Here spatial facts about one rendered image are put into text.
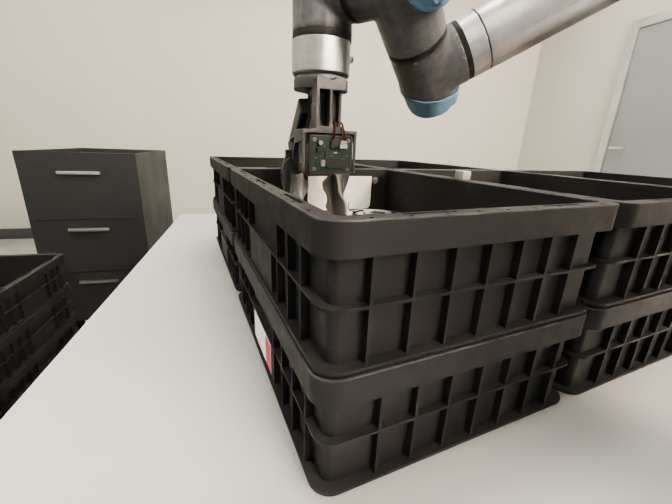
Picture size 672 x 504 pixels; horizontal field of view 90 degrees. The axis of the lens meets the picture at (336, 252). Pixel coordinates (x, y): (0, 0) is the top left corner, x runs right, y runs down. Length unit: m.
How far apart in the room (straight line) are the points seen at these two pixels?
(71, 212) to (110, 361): 1.41
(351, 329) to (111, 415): 0.29
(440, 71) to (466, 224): 0.29
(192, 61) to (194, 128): 0.59
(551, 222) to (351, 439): 0.23
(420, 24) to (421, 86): 0.08
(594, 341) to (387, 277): 0.31
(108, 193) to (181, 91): 2.16
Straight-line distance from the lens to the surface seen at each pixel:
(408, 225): 0.21
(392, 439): 0.33
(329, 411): 0.27
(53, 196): 1.90
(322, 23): 0.47
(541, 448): 0.42
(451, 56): 0.50
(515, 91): 4.96
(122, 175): 1.79
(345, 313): 0.22
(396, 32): 0.46
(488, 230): 0.26
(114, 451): 0.40
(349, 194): 0.62
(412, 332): 0.27
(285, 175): 0.49
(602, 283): 0.45
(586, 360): 0.49
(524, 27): 0.52
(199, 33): 3.88
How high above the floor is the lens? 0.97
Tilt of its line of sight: 18 degrees down
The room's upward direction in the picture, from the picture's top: 2 degrees clockwise
